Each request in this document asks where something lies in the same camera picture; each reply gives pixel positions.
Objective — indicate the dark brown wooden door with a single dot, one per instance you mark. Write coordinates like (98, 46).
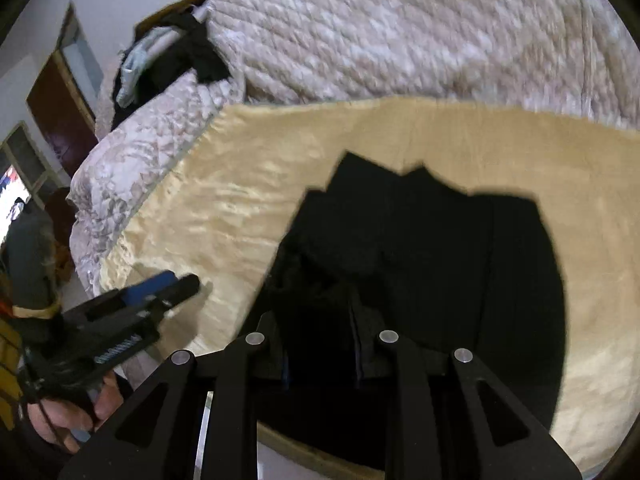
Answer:
(57, 110)

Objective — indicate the cream satin sheet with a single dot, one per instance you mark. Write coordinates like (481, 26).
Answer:
(225, 200)

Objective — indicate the black pants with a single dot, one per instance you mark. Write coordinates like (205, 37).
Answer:
(450, 270)

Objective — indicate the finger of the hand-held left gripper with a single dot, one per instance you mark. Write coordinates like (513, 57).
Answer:
(150, 286)
(182, 287)

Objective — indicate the wooden headboard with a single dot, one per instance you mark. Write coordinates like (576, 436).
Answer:
(167, 10)

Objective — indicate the window with pale frame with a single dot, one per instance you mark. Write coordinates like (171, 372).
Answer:
(27, 160)

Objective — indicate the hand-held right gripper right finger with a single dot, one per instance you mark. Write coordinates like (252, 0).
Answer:
(376, 356)

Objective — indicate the black garment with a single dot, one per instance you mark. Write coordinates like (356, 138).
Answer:
(200, 57)

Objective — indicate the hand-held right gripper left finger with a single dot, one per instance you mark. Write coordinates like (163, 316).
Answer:
(265, 352)

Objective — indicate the floral quilted bedspread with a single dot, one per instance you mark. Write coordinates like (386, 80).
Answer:
(400, 35)

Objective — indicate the dark grey cloth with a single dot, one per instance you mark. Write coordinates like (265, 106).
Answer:
(30, 260)

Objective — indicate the person's left hand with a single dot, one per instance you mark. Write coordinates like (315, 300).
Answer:
(62, 417)

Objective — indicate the light blue cloth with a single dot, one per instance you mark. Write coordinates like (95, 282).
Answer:
(137, 62)

